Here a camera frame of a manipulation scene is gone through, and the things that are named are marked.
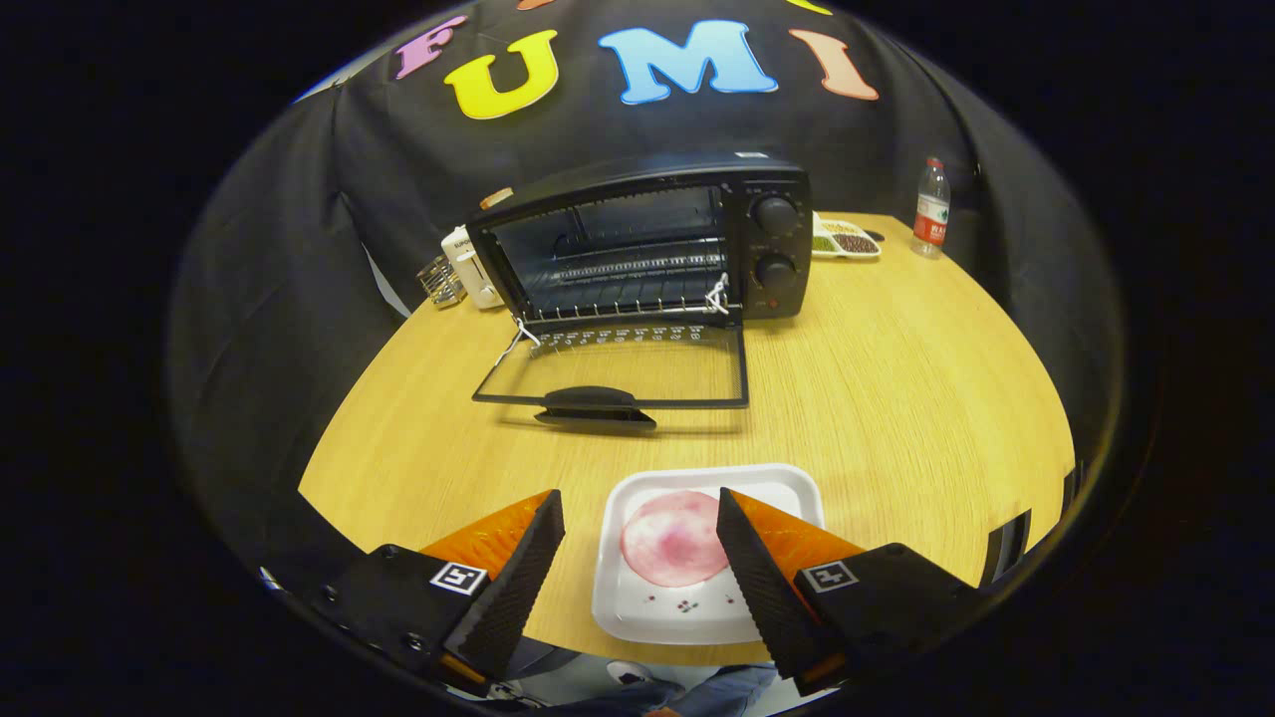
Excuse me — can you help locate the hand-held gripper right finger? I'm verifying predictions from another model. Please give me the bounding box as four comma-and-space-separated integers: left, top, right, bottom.
715, 487, 997, 698

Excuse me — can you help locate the wire mesh holder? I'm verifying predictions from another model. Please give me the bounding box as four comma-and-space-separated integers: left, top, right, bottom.
416, 255, 466, 306

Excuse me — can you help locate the clear water bottle red label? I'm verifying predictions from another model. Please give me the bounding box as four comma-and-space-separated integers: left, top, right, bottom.
911, 157, 951, 260

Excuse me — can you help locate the person's leg in jeans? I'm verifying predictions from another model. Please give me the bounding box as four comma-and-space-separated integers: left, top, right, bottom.
518, 662, 788, 717

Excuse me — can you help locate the black toaster oven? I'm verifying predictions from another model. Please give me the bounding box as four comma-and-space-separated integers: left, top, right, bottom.
466, 151, 813, 431

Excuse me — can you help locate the white bread toaster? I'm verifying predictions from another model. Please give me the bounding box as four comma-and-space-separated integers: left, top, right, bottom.
441, 225, 504, 310

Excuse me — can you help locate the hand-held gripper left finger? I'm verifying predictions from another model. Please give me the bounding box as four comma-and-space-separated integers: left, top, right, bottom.
261, 488, 567, 698

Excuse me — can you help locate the white food tray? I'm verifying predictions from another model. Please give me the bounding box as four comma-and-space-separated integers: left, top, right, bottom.
592, 463, 826, 646

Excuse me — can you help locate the pink ham slice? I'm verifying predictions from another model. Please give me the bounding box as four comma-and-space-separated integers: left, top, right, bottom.
620, 490, 731, 588

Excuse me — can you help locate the white divided dish with beans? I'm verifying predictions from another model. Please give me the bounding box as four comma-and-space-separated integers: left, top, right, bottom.
812, 212, 884, 262

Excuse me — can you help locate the metal oven rack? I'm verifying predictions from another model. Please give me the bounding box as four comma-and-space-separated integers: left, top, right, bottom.
513, 261, 743, 325

